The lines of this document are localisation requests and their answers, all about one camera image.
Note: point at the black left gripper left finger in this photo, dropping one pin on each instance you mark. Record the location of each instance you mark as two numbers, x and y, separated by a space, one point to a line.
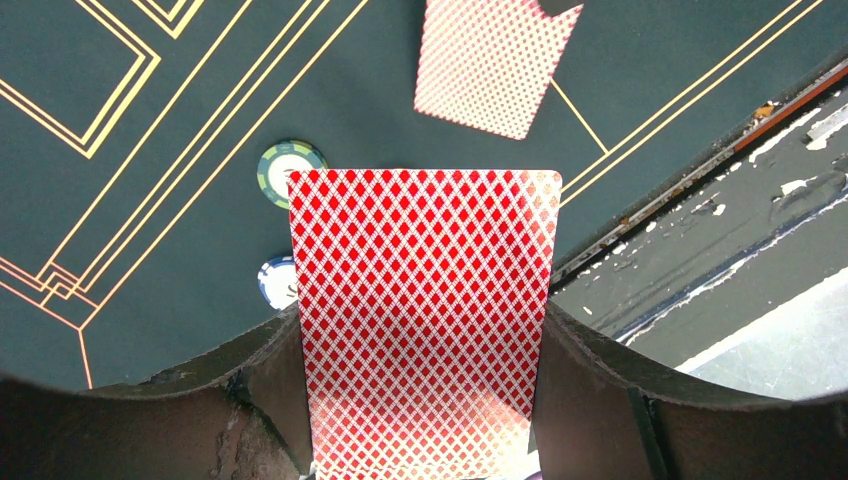
239 411

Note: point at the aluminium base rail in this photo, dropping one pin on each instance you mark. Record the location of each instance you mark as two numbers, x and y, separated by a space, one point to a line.
739 276

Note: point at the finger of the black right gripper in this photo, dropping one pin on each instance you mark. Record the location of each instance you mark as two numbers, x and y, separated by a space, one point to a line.
557 7

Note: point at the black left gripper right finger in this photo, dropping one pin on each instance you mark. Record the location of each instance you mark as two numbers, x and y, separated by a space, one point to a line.
604 411

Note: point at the white-blue poker chip stack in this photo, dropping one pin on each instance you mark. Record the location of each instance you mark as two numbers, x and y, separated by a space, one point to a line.
277 282

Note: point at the green poker table mat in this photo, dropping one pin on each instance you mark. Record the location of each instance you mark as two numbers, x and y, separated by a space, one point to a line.
132 224

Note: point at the red-backed card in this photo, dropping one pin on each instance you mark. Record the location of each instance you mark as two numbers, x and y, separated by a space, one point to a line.
487 64

